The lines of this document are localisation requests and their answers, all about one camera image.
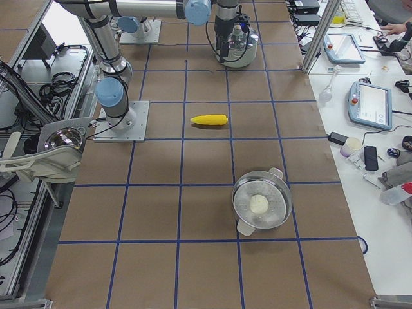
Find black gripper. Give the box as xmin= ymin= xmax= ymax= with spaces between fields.
xmin=214 ymin=0 xmax=250 ymax=59

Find steel pot lid white knob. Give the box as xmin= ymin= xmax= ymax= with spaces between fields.
xmin=228 ymin=24 xmax=259 ymax=58

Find yellow toy corn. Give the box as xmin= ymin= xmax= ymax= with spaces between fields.
xmin=190 ymin=114 xmax=229 ymax=126

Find steel pot far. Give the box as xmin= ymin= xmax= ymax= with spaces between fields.
xmin=221 ymin=23 xmax=259 ymax=68

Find person hand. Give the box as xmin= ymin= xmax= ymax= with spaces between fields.
xmin=380 ymin=23 xmax=406 ymax=35

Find white dish brush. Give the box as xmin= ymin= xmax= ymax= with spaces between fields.
xmin=318 ymin=65 xmax=342 ymax=107

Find yellow cup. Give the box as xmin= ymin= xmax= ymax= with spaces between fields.
xmin=332 ymin=9 xmax=345 ymax=24

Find teach pendant far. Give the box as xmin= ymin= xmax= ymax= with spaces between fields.
xmin=323 ymin=33 xmax=365 ymax=64

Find teach pendant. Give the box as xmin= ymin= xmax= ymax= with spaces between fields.
xmin=323 ymin=33 xmax=365 ymax=64
xmin=347 ymin=82 xmax=392 ymax=131

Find white keyboard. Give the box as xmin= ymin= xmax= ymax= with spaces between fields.
xmin=341 ymin=0 xmax=364 ymax=26

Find black power adapter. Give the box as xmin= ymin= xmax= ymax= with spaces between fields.
xmin=327 ymin=132 xmax=348 ymax=146

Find teach pendant near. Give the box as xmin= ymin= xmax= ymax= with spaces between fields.
xmin=347 ymin=82 xmax=392 ymax=131

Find white steamed bun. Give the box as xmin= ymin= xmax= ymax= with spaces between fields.
xmin=249 ymin=194 xmax=269 ymax=214

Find white purple cup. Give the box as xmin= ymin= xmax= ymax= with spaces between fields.
xmin=340 ymin=137 xmax=362 ymax=158

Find glass lid on tray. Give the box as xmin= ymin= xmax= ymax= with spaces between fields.
xmin=44 ymin=127 xmax=83 ymax=150

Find black smartphone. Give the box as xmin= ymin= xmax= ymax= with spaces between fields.
xmin=363 ymin=146 xmax=379 ymax=171

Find aluminium frame post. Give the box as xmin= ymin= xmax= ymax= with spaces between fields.
xmin=301 ymin=0 xmax=341 ymax=73

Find steel steamer pot white handles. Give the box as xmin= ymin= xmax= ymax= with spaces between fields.
xmin=232 ymin=167 xmax=293 ymax=236

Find black cable coil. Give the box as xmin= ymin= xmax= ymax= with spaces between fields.
xmin=39 ymin=72 xmax=79 ymax=102

